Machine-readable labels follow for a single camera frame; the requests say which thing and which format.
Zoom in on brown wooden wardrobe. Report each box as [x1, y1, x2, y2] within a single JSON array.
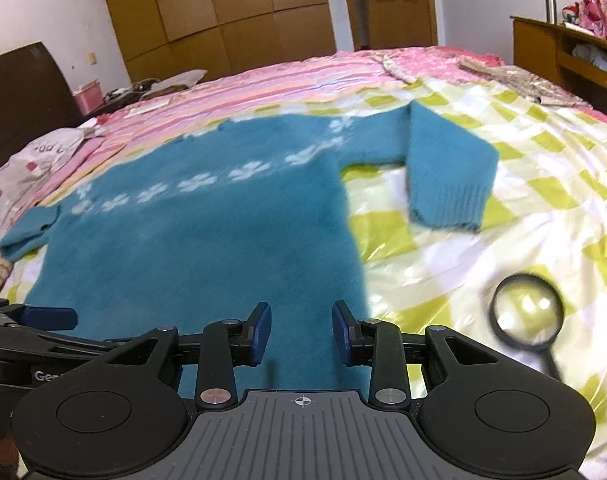
[[106, 0, 336, 81]]

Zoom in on beige patterned folded cloth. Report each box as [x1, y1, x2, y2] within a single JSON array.
[[457, 56, 590, 107]]

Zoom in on teal knitted sweater white flowers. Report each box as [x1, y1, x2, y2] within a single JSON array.
[[0, 102, 499, 390]]

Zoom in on pink box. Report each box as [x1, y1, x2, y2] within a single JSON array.
[[72, 79, 104, 115]]

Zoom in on dark wooden headboard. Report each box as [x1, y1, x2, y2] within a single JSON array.
[[0, 42, 84, 167]]

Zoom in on floral folded cloth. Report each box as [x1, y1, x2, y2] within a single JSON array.
[[376, 54, 425, 84]]

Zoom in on pink floral bundle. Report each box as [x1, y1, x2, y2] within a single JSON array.
[[561, 0, 607, 40]]

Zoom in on silver metal bottle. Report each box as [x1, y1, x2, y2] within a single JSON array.
[[545, 0, 558, 25]]

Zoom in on black magnifying glass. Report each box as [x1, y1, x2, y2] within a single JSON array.
[[489, 273, 565, 380]]

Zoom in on green white checkered plastic sheet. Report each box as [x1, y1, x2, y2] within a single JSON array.
[[13, 99, 607, 479]]

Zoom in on white pillow pink pattern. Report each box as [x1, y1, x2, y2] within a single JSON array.
[[0, 128, 94, 239]]

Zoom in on brown wooden door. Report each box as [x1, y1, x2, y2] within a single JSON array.
[[346, 0, 438, 50]]

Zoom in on pink striped bed cover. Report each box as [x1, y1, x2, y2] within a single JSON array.
[[13, 45, 607, 212]]

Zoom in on white cloth on nightstand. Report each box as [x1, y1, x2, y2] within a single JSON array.
[[151, 70, 208, 91]]

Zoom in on wooden shelf unit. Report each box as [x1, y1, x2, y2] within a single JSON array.
[[512, 16, 607, 116]]

